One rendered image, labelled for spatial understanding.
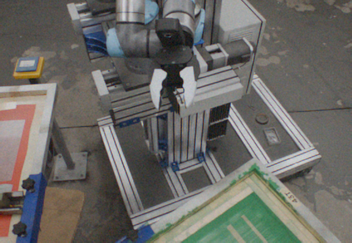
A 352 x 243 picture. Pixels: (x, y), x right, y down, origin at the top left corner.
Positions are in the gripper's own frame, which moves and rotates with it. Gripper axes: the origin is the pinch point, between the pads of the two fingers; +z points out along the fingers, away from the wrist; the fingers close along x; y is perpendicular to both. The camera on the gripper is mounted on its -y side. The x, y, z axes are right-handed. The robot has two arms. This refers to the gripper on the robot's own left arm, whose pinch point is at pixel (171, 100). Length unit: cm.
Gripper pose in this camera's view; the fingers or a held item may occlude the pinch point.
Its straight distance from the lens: 63.8
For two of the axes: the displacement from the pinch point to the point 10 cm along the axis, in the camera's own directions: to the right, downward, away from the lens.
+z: -0.4, 7.7, -6.4
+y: 1.4, 6.4, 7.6
